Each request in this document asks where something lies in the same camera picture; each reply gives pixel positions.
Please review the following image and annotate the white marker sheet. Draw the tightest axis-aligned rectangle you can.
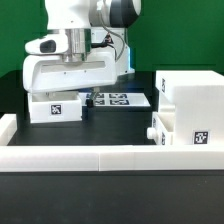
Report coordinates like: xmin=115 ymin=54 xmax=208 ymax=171
xmin=79 ymin=92 xmax=152 ymax=108

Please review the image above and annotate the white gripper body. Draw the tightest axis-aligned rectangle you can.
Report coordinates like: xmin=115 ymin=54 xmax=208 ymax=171
xmin=23 ymin=30 xmax=117 ymax=93

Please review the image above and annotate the white fence wall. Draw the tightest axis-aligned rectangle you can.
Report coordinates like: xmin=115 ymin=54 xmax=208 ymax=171
xmin=0 ymin=114 xmax=224 ymax=172

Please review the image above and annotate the white drawer tray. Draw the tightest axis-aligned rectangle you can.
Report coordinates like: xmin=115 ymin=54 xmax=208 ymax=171
xmin=28 ymin=91 xmax=82 ymax=123
xmin=147 ymin=112 xmax=175 ymax=145

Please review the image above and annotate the white drawer cabinet box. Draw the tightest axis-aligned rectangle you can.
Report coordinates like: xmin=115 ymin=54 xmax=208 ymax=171
xmin=155 ymin=70 xmax=224 ymax=145

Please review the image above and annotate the white front drawer tray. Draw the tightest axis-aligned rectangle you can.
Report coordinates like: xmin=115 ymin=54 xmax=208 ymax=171
xmin=147 ymin=112 xmax=175 ymax=145

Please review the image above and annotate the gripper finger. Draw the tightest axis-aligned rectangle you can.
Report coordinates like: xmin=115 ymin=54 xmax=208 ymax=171
xmin=45 ymin=92 xmax=55 ymax=100
xmin=86 ymin=87 xmax=100 ymax=108

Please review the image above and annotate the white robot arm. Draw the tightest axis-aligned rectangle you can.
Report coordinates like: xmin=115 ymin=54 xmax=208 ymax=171
xmin=23 ymin=0 xmax=141 ymax=98

